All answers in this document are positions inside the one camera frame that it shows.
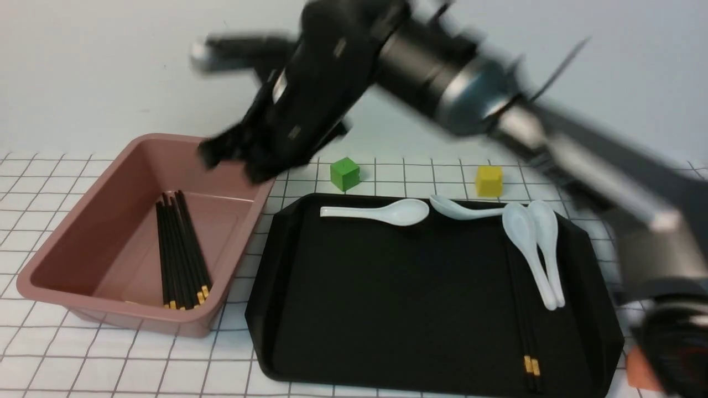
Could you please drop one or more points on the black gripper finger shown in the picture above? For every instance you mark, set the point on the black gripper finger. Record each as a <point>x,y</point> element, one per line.
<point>264,161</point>

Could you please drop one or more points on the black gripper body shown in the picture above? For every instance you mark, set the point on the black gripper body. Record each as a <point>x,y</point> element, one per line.
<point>314,80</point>

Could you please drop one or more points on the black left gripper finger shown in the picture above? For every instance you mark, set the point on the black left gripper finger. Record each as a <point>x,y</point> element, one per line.
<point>237,143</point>

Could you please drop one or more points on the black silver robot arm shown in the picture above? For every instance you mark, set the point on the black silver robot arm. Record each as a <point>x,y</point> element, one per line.
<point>658,215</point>

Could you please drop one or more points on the green foam cube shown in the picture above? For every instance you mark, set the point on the green foam cube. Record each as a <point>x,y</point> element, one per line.
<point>345,174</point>

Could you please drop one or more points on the pink plastic bin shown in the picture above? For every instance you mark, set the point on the pink plastic bin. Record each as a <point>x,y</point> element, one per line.
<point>102,261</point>

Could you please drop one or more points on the white ceramic spoon far left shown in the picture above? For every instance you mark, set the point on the white ceramic spoon far left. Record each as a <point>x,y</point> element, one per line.
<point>403,213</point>

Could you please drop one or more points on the black chopstick bundle in bin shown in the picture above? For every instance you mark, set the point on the black chopstick bundle in bin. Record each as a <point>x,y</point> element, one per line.
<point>186,281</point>

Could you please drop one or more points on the black plastic tray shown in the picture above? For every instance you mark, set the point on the black plastic tray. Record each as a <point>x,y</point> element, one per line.
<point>428,307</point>

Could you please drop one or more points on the white ceramic spoon upturned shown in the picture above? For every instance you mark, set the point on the white ceramic spoon upturned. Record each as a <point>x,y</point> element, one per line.
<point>453,210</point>

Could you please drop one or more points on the yellow foam cube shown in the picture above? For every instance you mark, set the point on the yellow foam cube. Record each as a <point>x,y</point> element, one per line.
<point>489,181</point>

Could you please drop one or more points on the white ceramic spoon inner pair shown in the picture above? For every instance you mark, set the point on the white ceramic spoon inner pair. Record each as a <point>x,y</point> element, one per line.
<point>520,229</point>

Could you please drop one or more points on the white ceramic spoon pair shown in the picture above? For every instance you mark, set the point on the white ceramic spoon pair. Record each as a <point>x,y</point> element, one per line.
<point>520,229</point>
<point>547,232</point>

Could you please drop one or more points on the white ceramic spoon outer pair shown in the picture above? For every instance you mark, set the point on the white ceramic spoon outer pair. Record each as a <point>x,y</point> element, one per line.
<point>547,232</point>

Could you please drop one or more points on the white grid tablecloth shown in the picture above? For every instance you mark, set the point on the white grid tablecloth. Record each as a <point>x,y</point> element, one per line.
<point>49,352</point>

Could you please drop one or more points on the gold-banded black chopstick left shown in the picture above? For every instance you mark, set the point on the gold-banded black chopstick left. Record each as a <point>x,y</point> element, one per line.
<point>527,359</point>

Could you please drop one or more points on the gold-banded black chopstick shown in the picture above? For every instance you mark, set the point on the gold-banded black chopstick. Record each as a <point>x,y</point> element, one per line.
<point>529,328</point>
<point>527,359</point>

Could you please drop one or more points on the gold-banded black chopstick right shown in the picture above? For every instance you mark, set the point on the gold-banded black chopstick right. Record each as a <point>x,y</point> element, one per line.
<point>529,328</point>

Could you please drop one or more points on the orange foam cube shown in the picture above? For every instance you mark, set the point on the orange foam cube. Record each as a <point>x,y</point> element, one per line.
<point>639,373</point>

